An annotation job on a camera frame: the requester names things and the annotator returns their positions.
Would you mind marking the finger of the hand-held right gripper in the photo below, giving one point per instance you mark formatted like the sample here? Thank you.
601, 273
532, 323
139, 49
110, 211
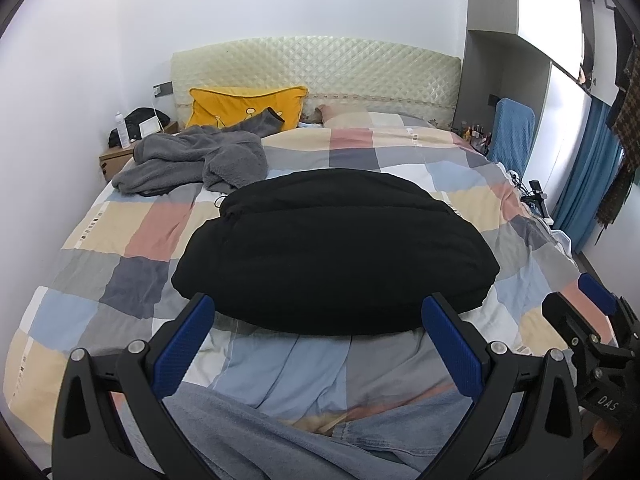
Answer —
565, 315
595, 290

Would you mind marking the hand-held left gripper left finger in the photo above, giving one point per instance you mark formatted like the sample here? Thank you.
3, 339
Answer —
182, 345

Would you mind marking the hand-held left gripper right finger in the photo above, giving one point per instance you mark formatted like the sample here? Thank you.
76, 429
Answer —
452, 350

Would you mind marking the black puffer jacket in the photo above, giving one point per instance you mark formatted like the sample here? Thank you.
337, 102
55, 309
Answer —
330, 250

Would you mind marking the black tripod stand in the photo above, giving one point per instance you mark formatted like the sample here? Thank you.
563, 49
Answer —
537, 200

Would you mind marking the blue curtain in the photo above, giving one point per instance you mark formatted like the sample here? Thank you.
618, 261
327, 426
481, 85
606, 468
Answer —
582, 180

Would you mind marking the pastel checked duvet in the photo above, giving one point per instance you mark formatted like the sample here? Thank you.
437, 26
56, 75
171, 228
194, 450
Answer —
150, 225

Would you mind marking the person's jeans leg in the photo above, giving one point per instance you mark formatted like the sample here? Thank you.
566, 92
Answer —
300, 450

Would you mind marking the brown plaid hanging garment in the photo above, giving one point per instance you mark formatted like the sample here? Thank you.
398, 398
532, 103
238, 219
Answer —
625, 125

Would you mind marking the blue towel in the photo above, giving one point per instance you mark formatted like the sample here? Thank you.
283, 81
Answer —
510, 130

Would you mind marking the grey white wardrobe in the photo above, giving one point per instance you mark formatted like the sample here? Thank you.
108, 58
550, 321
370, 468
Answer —
560, 110

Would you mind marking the grey fleece garment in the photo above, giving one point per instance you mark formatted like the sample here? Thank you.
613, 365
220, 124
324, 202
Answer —
165, 160

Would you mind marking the row of small bottles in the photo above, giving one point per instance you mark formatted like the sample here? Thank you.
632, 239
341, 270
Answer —
477, 136

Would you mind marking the brown nightstand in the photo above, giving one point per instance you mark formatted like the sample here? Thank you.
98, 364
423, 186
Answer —
117, 160

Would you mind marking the white box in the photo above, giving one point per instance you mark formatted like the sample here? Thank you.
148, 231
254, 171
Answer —
150, 126

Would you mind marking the white bottle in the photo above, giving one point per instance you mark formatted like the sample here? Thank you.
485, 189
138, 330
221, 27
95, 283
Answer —
121, 130

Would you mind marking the black bag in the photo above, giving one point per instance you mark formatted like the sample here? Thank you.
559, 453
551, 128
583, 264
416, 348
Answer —
137, 122

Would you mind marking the dark grey sweater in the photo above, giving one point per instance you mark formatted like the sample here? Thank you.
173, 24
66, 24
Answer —
255, 122

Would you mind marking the yellow pillow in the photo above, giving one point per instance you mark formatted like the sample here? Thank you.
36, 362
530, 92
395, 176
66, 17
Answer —
225, 105

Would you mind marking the checked pillow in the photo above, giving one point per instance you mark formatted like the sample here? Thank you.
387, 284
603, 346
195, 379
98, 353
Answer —
370, 117

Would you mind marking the cream quilted headboard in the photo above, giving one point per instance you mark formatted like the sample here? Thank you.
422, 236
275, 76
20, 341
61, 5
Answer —
325, 67

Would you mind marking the dark wall socket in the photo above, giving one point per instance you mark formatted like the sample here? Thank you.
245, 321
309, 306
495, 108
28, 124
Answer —
162, 89

